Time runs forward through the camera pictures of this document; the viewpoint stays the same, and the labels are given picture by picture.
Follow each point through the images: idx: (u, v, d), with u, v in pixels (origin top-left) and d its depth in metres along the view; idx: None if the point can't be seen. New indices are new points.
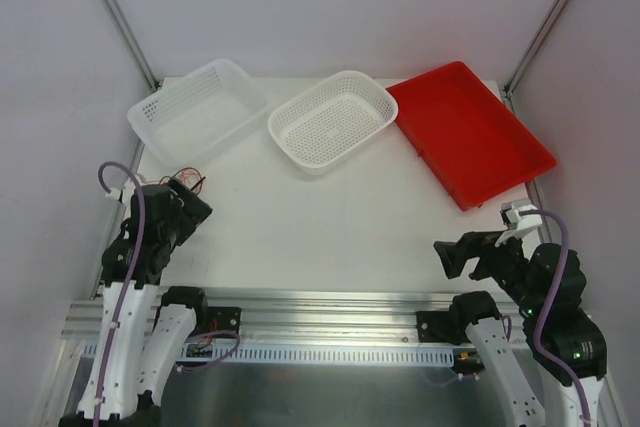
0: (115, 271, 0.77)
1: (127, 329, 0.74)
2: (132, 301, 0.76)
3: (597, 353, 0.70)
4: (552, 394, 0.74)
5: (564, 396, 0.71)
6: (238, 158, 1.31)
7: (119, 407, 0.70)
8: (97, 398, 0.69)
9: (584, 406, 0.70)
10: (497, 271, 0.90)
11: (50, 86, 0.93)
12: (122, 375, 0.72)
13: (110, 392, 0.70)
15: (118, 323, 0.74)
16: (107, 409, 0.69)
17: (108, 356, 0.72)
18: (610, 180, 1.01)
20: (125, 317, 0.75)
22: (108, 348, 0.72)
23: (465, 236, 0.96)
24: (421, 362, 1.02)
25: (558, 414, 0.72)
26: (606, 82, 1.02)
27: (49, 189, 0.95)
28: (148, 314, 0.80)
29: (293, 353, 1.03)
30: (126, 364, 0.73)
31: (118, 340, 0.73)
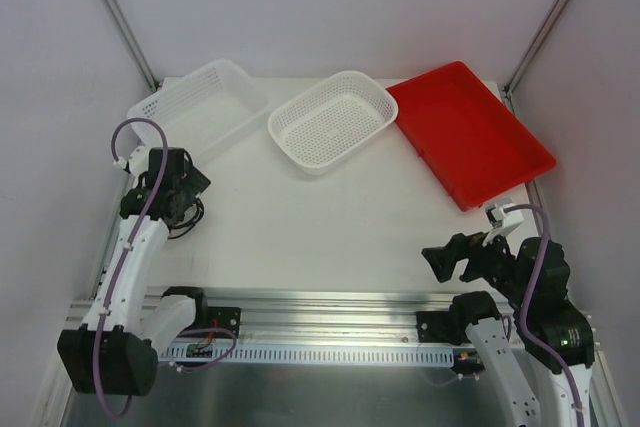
0: (133, 206, 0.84)
1: (139, 253, 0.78)
2: (147, 229, 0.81)
3: (584, 341, 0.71)
4: (544, 387, 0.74)
5: (555, 386, 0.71)
6: (238, 158, 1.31)
7: (125, 321, 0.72)
8: (103, 309, 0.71)
9: (575, 395, 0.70)
10: (487, 271, 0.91)
11: (50, 86, 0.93)
12: (129, 294, 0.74)
13: (116, 306, 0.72)
15: (132, 246, 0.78)
16: (112, 321, 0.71)
17: (120, 272, 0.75)
18: (609, 179, 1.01)
20: (138, 242, 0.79)
22: (119, 267, 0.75)
23: (454, 237, 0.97)
24: (420, 362, 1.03)
25: (551, 407, 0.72)
26: (605, 81, 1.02)
27: (50, 188, 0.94)
28: (157, 248, 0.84)
29: (294, 353, 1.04)
30: (135, 284, 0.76)
31: (129, 260, 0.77)
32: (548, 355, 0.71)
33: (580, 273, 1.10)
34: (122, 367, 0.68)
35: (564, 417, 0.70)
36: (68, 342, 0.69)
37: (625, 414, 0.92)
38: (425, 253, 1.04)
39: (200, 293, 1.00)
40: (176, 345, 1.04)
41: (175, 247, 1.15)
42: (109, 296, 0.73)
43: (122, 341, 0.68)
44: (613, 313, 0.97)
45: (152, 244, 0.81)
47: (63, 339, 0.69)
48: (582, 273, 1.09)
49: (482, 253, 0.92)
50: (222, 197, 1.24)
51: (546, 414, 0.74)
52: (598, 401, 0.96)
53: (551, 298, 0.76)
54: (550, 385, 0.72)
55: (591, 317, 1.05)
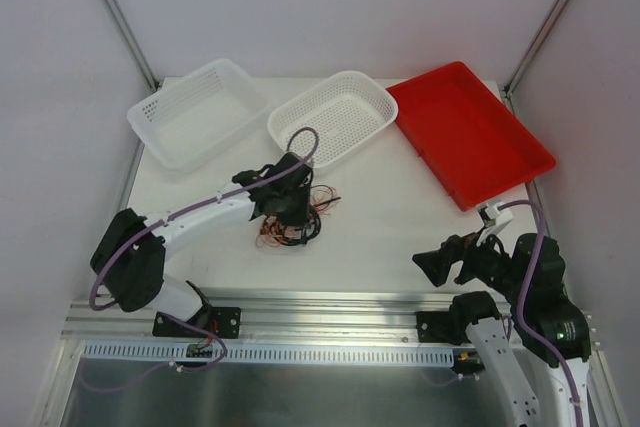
0: (244, 179, 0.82)
1: (219, 210, 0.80)
2: (240, 200, 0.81)
3: (580, 335, 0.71)
4: (543, 382, 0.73)
5: (553, 380, 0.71)
6: (238, 158, 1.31)
7: (169, 239, 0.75)
8: (165, 218, 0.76)
9: (573, 389, 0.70)
10: (482, 271, 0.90)
11: (50, 86, 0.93)
12: (189, 227, 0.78)
13: (174, 225, 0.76)
15: (221, 200, 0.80)
16: (161, 231, 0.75)
17: (197, 208, 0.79)
18: (610, 180, 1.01)
20: (226, 203, 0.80)
22: (200, 204, 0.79)
23: (451, 239, 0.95)
24: (421, 362, 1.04)
25: (550, 403, 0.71)
26: (606, 82, 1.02)
27: (50, 189, 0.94)
28: (237, 217, 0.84)
29: (294, 353, 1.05)
30: (196, 226, 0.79)
31: (209, 207, 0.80)
32: (545, 350, 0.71)
33: (580, 273, 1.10)
34: (134, 268, 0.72)
35: (563, 411, 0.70)
36: (125, 217, 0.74)
37: (625, 414, 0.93)
38: (419, 260, 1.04)
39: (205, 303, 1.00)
40: (176, 345, 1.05)
41: None
42: (177, 214, 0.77)
43: (156, 250, 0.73)
44: (613, 313, 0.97)
45: (235, 213, 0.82)
47: (125, 211, 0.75)
48: (582, 272, 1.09)
49: (476, 254, 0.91)
50: None
51: (546, 410, 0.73)
52: (598, 401, 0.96)
53: (549, 293, 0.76)
54: (548, 376, 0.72)
55: (591, 317, 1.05)
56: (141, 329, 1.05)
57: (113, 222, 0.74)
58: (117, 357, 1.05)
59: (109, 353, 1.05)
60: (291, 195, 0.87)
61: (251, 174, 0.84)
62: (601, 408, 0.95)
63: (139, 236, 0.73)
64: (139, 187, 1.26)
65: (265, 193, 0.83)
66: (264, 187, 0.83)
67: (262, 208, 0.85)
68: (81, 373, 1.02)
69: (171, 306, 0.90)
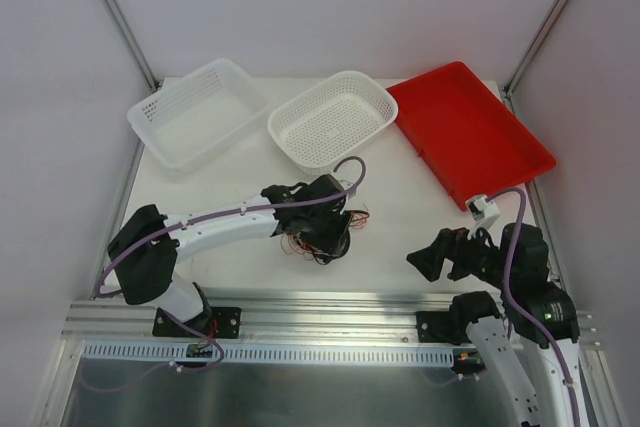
0: (273, 193, 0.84)
1: (240, 221, 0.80)
2: (264, 216, 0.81)
3: (567, 315, 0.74)
4: (535, 367, 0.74)
5: (545, 360, 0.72)
6: (238, 158, 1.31)
7: (183, 243, 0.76)
8: (185, 221, 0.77)
9: (565, 370, 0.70)
10: (473, 263, 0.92)
11: (50, 87, 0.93)
12: (208, 235, 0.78)
13: (192, 231, 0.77)
15: (245, 212, 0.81)
16: (178, 234, 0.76)
17: (219, 216, 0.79)
18: (610, 180, 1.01)
20: (249, 216, 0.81)
22: (224, 213, 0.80)
23: (443, 231, 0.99)
24: (420, 362, 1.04)
25: (543, 385, 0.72)
26: (606, 82, 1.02)
27: (49, 189, 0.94)
28: (257, 232, 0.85)
29: (294, 353, 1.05)
30: (214, 234, 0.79)
31: (231, 217, 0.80)
32: (533, 329, 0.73)
33: (580, 273, 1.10)
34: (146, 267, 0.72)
35: (556, 392, 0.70)
36: (145, 214, 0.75)
37: (625, 414, 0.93)
38: (412, 258, 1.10)
39: (204, 311, 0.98)
40: (177, 345, 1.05)
41: None
42: (197, 220, 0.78)
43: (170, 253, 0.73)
44: (612, 313, 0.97)
45: (257, 227, 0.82)
47: (148, 206, 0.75)
48: (581, 272, 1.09)
49: (467, 247, 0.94)
50: (222, 197, 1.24)
51: (541, 397, 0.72)
52: (598, 401, 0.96)
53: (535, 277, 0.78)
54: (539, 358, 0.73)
55: (591, 317, 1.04)
56: (140, 329, 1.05)
57: (133, 215, 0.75)
58: (117, 357, 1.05)
59: (109, 353, 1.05)
60: (317, 217, 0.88)
61: (281, 191, 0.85)
62: (600, 407, 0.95)
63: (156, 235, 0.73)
64: (139, 187, 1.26)
65: (291, 212, 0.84)
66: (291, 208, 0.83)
67: (285, 226, 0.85)
68: (81, 373, 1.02)
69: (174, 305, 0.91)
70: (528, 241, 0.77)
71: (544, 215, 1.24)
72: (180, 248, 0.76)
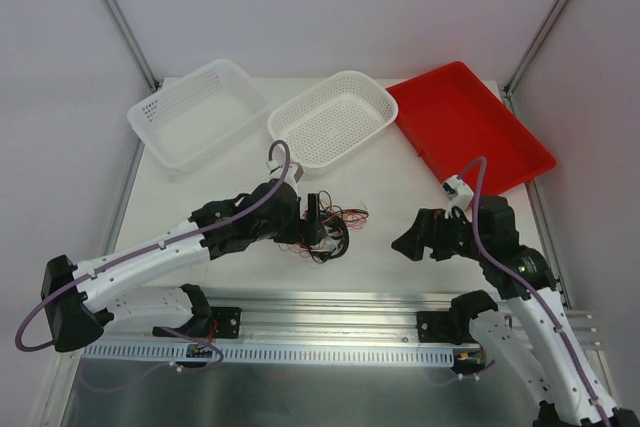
0: (202, 217, 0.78)
1: (162, 256, 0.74)
2: (189, 246, 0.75)
3: (540, 267, 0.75)
4: (526, 323, 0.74)
5: (532, 313, 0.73)
6: (238, 158, 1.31)
7: (93, 295, 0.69)
8: (92, 272, 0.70)
9: (552, 317, 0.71)
10: (453, 238, 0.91)
11: (50, 87, 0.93)
12: (120, 280, 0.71)
13: (101, 280, 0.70)
15: (165, 246, 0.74)
16: (86, 286, 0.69)
17: (133, 256, 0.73)
18: (610, 181, 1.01)
20: (169, 250, 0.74)
22: (139, 251, 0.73)
23: (422, 211, 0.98)
24: (422, 362, 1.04)
25: (537, 338, 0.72)
26: (606, 83, 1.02)
27: (49, 189, 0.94)
28: (187, 262, 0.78)
29: (294, 353, 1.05)
30: (131, 277, 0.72)
31: (149, 255, 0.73)
32: (512, 283, 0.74)
33: (580, 273, 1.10)
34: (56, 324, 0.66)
35: (550, 340, 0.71)
36: (58, 265, 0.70)
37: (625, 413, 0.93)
38: (397, 244, 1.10)
39: (205, 312, 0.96)
40: (176, 345, 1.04)
41: None
42: (108, 265, 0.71)
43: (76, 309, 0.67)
44: (612, 313, 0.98)
45: (183, 258, 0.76)
47: (55, 260, 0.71)
48: (581, 272, 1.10)
49: (446, 225, 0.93)
50: (222, 197, 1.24)
51: (542, 359, 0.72)
52: None
53: (507, 240, 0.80)
54: (527, 316, 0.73)
55: (592, 317, 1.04)
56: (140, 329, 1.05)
57: (47, 267, 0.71)
58: (117, 357, 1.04)
59: (109, 353, 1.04)
60: (262, 231, 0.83)
61: (212, 211, 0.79)
62: None
63: (58, 291, 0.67)
64: (139, 188, 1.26)
65: (228, 233, 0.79)
66: (226, 228, 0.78)
67: (223, 246, 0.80)
68: (81, 373, 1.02)
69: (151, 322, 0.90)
70: (494, 207, 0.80)
71: (544, 215, 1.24)
72: (89, 301, 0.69)
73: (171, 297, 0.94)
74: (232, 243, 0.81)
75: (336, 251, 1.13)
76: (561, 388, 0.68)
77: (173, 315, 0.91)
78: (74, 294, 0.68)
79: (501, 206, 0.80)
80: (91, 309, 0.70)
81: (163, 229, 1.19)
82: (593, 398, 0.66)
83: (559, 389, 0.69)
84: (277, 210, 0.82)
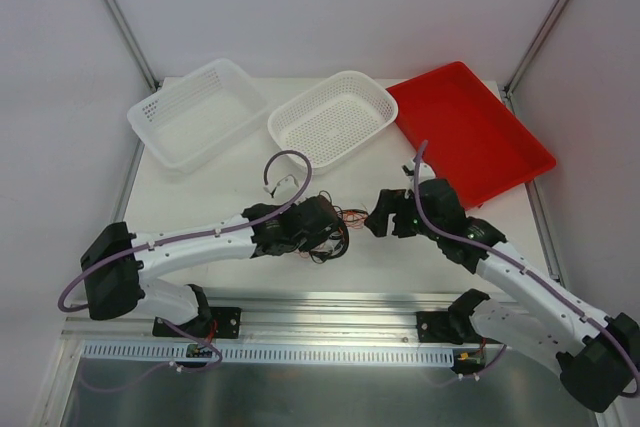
0: (255, 213, 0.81)
1: (216, 243, 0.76)
2: (241, 238, 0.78)
3: (486, 229, 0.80)
4: (496, 279, 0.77)
5: (497, 267, 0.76)
6: (238, 158, 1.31)
7: (148, 265, 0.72)
8: (151, 243, 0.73)
9: (514, 262, 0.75)
10: (408, 217, 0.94)
11: (49, 87, 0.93)
12: (174, 256, 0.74)
13: (157, 252, 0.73)
15: (218, 235, 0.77)
16: (143, 255, 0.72)
17: (187, 238, 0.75)
18: (610, 181, 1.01)
20: (224, 238, 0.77)
22: (194, 234, 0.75)
23: (383, 190, 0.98)
24: (422, 361, 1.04)
25: (513, 287, 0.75)
26: (606, 83, 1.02)
27: (49, 188, 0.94)
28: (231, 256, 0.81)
29: (294, 353, 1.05)
30: (183, 257, 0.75)
31: (202, 240, 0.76)
32: (471, 251, 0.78)
33: (579, 273, 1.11)
34: (110, 285, 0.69)
35: (523, 283, 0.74)
36: (116, 231, 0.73)
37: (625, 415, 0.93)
38: (367, 222, 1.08)
39: (206, 314, 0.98)
40: (176, 345, 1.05)
41: None
42: (165, 241, 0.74)
43: (132, 278, 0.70)
44: (612, 313, 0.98)
45: (230, 250, 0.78)
47: (113, 225, 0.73)
48: (581, 272, 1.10)
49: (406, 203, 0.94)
50: (222, 197, 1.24)
51: (528, 304, 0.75)
52: None
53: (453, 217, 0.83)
54: (498, 273, 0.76)
55: None
56: (141, 329, 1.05)
57: (104, 230, 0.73)
58: (117, 358, 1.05)
59: (109, 353, 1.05)
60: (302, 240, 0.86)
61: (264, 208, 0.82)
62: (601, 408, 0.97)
63: (117, 256, 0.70)
64: (138, 188, 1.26)
65: (271, 235, 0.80)
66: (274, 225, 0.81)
67: (266, 248, 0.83)
68: (81, 373, 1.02)
69: (158, 313, 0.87)
70: (436, 191, 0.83)
71: (543, 214, 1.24)
72: (143, 270, 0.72)
73: (183, 294, 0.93)
74: (275, 245, 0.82)
75: (336, 251, 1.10)
76: (553, 321, 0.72)
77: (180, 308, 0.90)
78: (129, 261, 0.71)
79: (441, 189, 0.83)
80: (140, 280, 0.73)
81: (163, 228, 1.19)
82: (582, 315, 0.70)
83: (553, 324, 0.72)
84: (320, 226, 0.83)
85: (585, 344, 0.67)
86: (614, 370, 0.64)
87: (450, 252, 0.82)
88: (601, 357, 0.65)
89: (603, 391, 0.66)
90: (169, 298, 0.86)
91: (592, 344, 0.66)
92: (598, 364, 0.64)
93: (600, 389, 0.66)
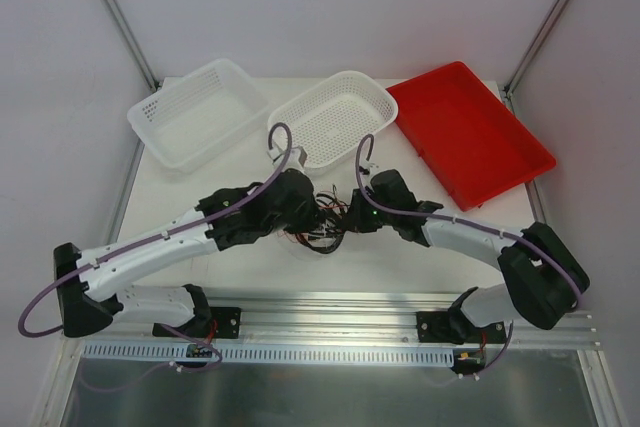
0: (209, 205, 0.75)
1: (165, 247, 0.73)
2: (194, 236, 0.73)
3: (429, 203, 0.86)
4: (440, 237, 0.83)
5: (433, 225, 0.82)
6: (238, 158, 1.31)
7: (95, 285, 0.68)
8: (95, 262, 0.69)
9: (445, 216, 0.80)
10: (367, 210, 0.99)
11: (49, 87, 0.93)
12: (123, 269, 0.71)
13: (104, 270, 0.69)
15: (169, 237, 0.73)
16: (87, 276, 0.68)
17: (134, 247, 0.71)
18: (610, 180, 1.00)
20: (174, 240, 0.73)
22: (142, 243, 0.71)
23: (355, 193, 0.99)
24: (420, 362, 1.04)
25: (455, 238, 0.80)
26: (606, 82, 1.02)
27: (49, 188, 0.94)
28: (188, 254, 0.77)
29: (294, 353, 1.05)
30: (135, 267, 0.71)
31: (151, 245, 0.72)
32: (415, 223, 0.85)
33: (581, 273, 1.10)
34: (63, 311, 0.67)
35: (455, 229, 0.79)
36: (64, 254, 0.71)
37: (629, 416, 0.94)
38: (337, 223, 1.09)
39: (206, 313, 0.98)
40: (177, 345, 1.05)
41: None
42: (110, 256, 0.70)
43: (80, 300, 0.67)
44: (613, 313, 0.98)
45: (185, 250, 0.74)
47: (59, 250, 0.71)
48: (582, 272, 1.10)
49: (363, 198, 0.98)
50: None
51: (467, 247, 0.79)
52: (598, 401, 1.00)
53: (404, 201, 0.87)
54: (438, 232, 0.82)
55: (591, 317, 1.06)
56: (141, 329, 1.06)
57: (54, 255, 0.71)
58: (117, 358, 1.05)
59: (109, 353, 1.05)
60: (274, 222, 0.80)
61: (220, 199, 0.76)
62: (601, 409, 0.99)
63: (59, 282, 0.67)
64: (138, 188, 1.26)
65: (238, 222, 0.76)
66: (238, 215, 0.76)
67: (231, 238, 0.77)
68: (81, 373, 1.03)
69: (157, 315, 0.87)
70: (384, 179, 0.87)
71: (544, 214, 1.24)
72: (91, 291, 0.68)
73: (176, 295, 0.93)
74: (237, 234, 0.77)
75: (329, 247, 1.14)
76: (481, 248, 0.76)
77: (172, 312, 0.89)
78: (75, 283, 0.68)
79: (390, 175, 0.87)
80: (96, 299, 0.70)
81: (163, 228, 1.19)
82: (498, 232, 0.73)
83: (486, 252, 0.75)
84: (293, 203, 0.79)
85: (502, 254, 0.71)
86: (531, 272, 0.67)
87: (401, 229, 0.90)
88: (519, 262, 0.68)
89: (545, 299, 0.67)
90: (155, 304, 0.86)
91: (509, 251, 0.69)
92: (518, 270, 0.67)
93: (537, 297, 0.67)
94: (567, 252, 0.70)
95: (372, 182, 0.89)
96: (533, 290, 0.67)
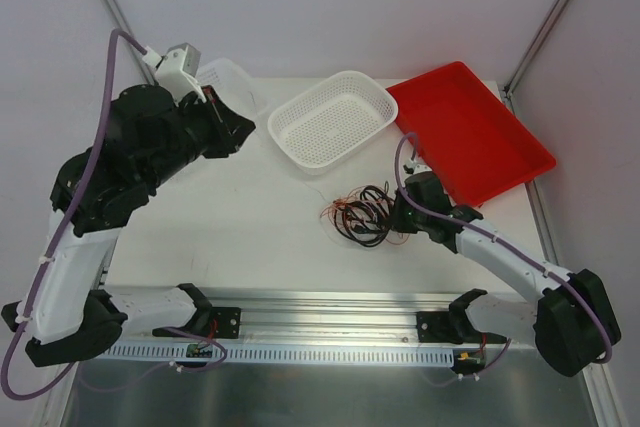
0: (60, 199, 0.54)
1: (63, 267, 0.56)
2: (72, 241, 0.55)
3: (467, 211, 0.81)
4: (473, 249, 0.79)
5: (470, 237, 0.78)
6: (239, 157, 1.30)
7: (46, 335, 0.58)
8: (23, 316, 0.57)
9: (485, 231, 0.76)
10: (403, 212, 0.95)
11: (47, 87, 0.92)
12: (55, 309, 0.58)
13: (37, 319, 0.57)
15: (54, 256, 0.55)
16: (32, 330, 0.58)
17: (41, 285, 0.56)
18: (611, 182, 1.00)
20: (62, 256, 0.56)
22: (39, 280, 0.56)
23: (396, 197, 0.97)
24: (422, 361, 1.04)
25: (490, 258, 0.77)
26: (605, 83, 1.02)
27: (49, 188, 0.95)
28: (95, 250, 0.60)
29: (294, 353, 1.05)
30: (62, 299, 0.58)
31: (51, 275, 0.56)
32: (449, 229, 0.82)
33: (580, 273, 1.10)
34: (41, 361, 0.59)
35: (493, 251, 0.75)
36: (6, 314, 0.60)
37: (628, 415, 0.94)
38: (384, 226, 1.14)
39: (206, 304, 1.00)
40: (177, 345, 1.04)
41: (176, 247, 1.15)
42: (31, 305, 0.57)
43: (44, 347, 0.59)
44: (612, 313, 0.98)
45: (82, 254, 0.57)
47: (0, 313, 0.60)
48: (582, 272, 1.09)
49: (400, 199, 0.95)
50: (222, 197, 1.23)
51: (499, 270, 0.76)
52: (598, 402, 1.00)
53: (439, 202, 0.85)
54: (473, 246, 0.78)
55: None
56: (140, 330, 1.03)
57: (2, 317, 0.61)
58: (116, 357, 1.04)
59: (109, 353, 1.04)
60: (153, 164, 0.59)
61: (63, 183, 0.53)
62: (601, 409, 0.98)
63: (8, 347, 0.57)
64: None
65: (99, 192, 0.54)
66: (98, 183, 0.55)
67: (105, 213, 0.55)
68: (81, 373, 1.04)
69: (154, 322, 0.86)
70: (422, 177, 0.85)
71: (544, 214, 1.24)
72: (47, 340, 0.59)
73: (172, 295, 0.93)
74: (119, 206, 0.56)
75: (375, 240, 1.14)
76: (518, 279, 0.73)
77: (173, 312, 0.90)
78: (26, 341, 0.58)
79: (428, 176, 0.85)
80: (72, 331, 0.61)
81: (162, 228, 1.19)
82: (544, 270, 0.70)
83: (520, 283, 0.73)
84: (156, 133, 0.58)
85: (544, 296, 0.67)
86: (568, 321, 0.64)
87: (432, 231, 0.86)
88: (560, 307, 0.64)
89: (572, 347, 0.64)
90: (155, 308, 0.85)
91: (552, 295, 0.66)
92: (558, 316, 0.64)
93: (568, 346, 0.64)
94: (608, 307, 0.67)
95: (408, 180, 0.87)
96: (566, 338, 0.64)
